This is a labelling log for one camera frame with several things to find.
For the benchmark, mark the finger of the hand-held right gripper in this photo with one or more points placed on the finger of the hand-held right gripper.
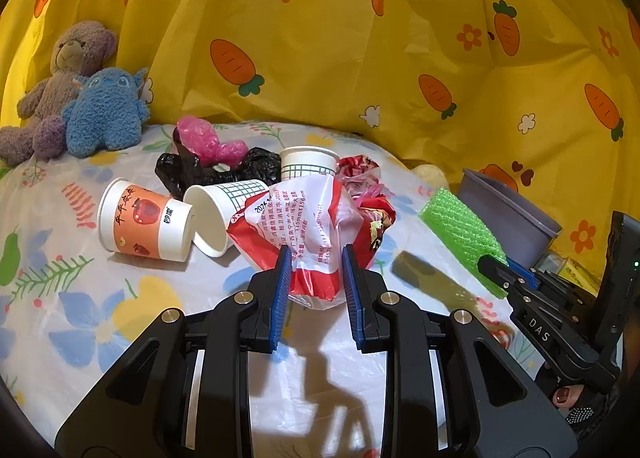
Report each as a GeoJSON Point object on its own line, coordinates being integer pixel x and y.
{"type": "Point", "coordinates": [525, 274]}
{"type": "Point", "coordinates": [492, 269]}

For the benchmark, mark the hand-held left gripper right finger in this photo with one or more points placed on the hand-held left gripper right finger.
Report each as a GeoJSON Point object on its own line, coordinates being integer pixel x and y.
{"type": "Point", "coordinates": [352, 298]}

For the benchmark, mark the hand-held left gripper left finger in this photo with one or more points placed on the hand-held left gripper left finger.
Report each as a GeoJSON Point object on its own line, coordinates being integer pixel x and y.
{"type": "Point", "coordinates": [282, 288]}

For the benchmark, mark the grey plastic bin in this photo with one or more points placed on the grey plastic bin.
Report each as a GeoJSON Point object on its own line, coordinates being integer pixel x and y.
{"type": "Point", "coordinates": [500, 218]}

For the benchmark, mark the green foam sleeve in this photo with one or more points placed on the green foam sleeve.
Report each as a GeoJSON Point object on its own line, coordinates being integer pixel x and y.
{"type": "Point", "coordinates": [455, 228]}

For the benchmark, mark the red white plastic bag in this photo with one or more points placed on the red white plastic bag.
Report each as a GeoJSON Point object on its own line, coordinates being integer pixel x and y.
{"type": "Point", "coordinates": [300, 223]}

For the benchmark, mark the black plastic bag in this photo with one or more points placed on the black plastic bag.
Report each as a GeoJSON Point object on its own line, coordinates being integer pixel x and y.
{"type": "Point", "coordinates": [260, 163]}

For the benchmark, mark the person's right hand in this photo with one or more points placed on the person's right hand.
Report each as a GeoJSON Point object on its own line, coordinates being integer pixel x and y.
{"type": "Point", "coordinates": [567, 395]}

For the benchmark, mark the yellow packet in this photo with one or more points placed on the yellow packet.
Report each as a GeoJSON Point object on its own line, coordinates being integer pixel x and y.
{"type": "Point", "coordinates": [580, 273]}

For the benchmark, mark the red snack wrapper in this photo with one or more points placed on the red snack wrapper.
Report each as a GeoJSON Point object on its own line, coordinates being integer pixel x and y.
{"type": "Point", "coordinates": [380, 223]}

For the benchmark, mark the white green-grid paper cup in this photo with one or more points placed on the white green-grid paper cup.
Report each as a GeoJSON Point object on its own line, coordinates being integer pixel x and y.
{"type": "Point", "coordinates": [210, 218]}
{"type": "Point", "coordinates": [307, 166]}

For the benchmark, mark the cream plush toy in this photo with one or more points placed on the cream plush toy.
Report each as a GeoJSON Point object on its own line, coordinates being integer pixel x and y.
{"type": "Point", "coordinates": [430, 176]}

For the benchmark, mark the orange paper cup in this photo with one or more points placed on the orange paper cup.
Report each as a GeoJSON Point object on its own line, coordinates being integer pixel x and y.
{"type": "Point", "coordinates": [150, 223]}

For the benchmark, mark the pink plastic bag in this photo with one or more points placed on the pink plastic bag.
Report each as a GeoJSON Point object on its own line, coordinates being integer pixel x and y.
{"type": "Point", "coordinates": [200, 136]}

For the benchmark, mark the floral tablecloth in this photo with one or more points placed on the floral tablecloth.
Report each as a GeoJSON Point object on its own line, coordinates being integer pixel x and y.
{"type": "Point", "coordinates": [75, 313]}

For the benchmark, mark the blue plush toy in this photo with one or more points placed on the blue plush toy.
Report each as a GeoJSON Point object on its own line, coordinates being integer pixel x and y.
{"type": "Point", "coordinates": [105, 113]}

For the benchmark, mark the yellow carrot print curtain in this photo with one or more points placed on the yellow carrot print curtain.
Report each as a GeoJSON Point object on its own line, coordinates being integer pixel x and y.
{"type": "Point", "coordinates": [350, 38]}

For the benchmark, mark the brown teddy bear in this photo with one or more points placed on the brown teddy bear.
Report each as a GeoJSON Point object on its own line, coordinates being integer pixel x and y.
{"type": "Point", "coordinates": [55, 88]}

